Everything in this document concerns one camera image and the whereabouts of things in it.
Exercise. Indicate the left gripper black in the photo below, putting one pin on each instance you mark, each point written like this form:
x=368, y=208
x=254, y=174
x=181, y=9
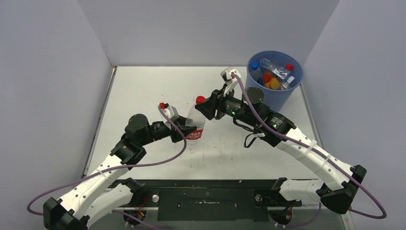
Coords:
x=182, y=123

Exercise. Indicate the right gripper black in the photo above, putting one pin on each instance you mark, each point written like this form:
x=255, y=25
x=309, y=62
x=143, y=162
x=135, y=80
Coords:
x=209, y=108

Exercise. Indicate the clear jar silver lid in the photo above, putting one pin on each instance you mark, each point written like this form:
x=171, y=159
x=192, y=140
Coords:
x=256, y=74

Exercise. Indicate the blue label blue cap bottle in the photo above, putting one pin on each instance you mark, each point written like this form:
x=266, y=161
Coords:
x=254, y=66

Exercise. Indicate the small red cap bottle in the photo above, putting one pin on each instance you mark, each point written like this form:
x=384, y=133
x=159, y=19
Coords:
x=266, y=77

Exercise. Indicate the orange juice bottle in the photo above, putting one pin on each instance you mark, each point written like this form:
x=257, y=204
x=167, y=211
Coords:
x=273, y=84

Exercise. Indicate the blue plastic bin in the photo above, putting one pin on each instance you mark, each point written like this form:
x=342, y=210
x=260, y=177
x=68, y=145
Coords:
x=275, y=99

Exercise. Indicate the red label clear bottle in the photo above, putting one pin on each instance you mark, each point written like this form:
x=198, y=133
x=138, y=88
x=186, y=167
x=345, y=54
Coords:
x=289, y=67

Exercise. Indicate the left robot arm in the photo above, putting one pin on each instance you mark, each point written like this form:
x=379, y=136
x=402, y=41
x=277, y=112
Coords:
x=87, y=201

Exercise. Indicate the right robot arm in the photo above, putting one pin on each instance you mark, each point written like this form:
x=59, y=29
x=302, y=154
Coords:
x=337, y=182

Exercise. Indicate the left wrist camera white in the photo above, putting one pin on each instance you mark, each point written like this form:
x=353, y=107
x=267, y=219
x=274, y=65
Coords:
x=168, y=113

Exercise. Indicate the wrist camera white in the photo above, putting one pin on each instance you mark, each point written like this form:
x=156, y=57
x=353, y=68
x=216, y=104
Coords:
x=168, y=113
x=229, y=77

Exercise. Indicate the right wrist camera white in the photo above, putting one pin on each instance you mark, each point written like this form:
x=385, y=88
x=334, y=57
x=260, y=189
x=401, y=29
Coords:
x=229, y=77

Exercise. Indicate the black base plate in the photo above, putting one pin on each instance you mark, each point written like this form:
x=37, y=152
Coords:
x=209, y=200

